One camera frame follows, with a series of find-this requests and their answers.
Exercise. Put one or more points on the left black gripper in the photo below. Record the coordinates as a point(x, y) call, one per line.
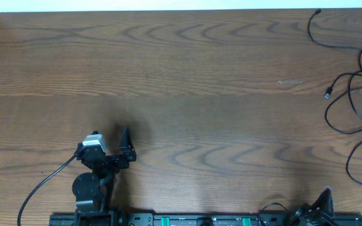
point(128, 154)

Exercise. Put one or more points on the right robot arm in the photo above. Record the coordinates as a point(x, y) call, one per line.
point(298, 218)

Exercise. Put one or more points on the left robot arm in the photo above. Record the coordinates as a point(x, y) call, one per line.
point(93, 189)

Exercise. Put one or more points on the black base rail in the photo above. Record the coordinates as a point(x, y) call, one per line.
point(149, 219)

